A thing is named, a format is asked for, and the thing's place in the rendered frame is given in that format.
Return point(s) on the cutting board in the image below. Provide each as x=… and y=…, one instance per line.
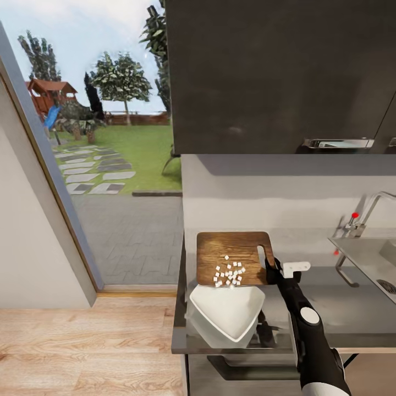
x=217, y=251

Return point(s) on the drop in sink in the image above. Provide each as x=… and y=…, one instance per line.
x=374, y=256

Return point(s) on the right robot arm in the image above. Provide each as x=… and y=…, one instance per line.
x=320, y=367

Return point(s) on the dishwasher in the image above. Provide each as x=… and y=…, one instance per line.
x=245, y=374

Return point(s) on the cabinet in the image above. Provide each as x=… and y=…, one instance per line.
x=282, y=76

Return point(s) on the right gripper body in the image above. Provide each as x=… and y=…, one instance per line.
x=275, y=277

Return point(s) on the bowl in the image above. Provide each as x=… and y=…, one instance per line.
x=234, y=315

